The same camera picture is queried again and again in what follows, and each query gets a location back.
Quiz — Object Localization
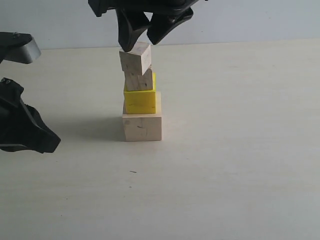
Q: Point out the yellow cube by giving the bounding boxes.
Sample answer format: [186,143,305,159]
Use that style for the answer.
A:
[123,73,157,114]

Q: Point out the medium small wooden cube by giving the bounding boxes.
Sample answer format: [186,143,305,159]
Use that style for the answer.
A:
[124,66,154,91]

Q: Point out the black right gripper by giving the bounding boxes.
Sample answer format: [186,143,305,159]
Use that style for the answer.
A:
[87,0,198,52]

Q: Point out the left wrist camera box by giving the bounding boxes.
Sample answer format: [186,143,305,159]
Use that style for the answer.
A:
[0,32,41,64]

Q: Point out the large light wooden cube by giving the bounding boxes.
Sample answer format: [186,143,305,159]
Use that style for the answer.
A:
[122,91,163,142]

